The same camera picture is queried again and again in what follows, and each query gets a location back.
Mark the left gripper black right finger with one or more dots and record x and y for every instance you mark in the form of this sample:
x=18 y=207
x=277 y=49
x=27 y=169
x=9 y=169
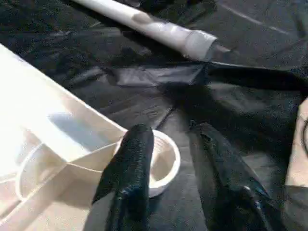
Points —
x=223 y=183

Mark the white plastic table top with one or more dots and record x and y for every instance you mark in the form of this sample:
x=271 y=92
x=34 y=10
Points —
x=36 y=108

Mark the white plastic table leg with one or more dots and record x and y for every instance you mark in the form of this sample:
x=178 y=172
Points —
x=156 y=26

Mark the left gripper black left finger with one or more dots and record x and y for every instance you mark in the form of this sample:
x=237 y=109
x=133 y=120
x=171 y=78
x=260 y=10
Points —
x=130 y=173

